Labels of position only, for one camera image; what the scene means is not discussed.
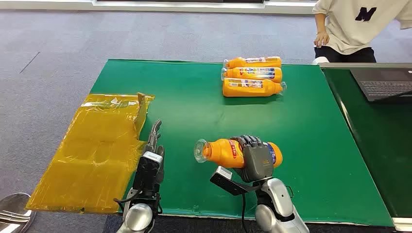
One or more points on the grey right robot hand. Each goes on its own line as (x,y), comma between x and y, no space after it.
(257,160)

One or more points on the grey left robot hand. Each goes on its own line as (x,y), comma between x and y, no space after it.
(154,138)

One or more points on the person's right hand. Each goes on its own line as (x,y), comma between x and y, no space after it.
(321,39)

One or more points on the orange detergent bottle clear cap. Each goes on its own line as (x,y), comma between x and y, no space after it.
(244,91)
(223,153)
(239,61)
(236,74)

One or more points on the person's right forearm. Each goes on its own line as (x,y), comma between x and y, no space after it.
(320,23)

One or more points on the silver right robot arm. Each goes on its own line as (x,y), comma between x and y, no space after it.
(278,199)

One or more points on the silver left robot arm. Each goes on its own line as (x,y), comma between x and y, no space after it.
(138,217)

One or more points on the person's white shoe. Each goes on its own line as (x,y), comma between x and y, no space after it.
(320,60)

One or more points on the person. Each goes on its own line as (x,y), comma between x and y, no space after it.
(354,29)

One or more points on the large green table mat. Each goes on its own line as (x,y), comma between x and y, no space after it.
(193,112)

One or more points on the yellow film-wrapped flat cardboard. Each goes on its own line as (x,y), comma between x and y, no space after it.
(96,154)

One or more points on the dark grey laptop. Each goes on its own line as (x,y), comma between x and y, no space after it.
(383,85)

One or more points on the dark green table mat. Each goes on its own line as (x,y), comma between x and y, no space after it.
(379,144)

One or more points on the shiny metal round base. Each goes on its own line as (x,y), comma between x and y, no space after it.
(14,212)

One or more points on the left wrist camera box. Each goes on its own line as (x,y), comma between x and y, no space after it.
(146,173)

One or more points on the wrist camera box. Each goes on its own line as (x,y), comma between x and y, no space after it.
(146,173)
(225,181)

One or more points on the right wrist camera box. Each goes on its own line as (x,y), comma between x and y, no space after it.
(225,181)

